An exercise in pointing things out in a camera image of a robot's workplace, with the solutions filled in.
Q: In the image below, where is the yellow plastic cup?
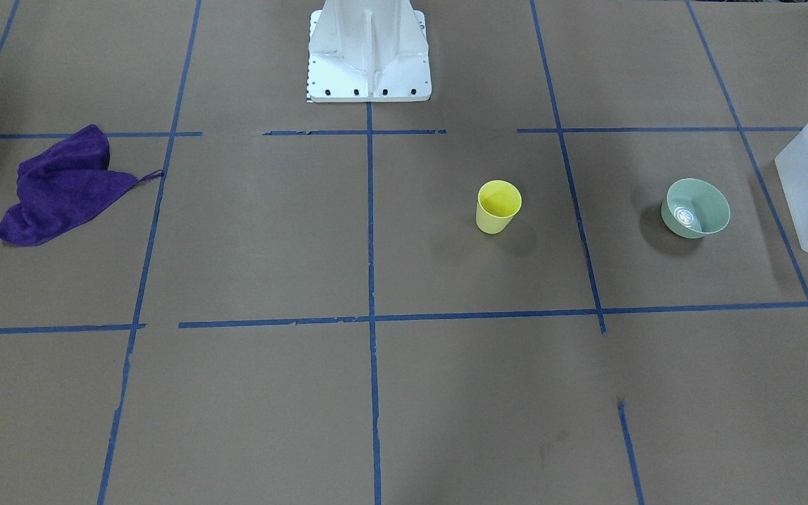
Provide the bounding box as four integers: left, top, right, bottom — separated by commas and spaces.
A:
476, 180, 523, 234

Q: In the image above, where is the purple cloth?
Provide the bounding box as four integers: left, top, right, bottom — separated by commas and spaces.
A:
0, 124, 163, 247

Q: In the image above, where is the green ceramic bowl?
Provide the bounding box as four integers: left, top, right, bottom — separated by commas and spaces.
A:
660, 178, 731, 239

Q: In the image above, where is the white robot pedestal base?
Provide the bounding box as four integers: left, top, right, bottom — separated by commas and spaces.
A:
306, 1, 433, 103

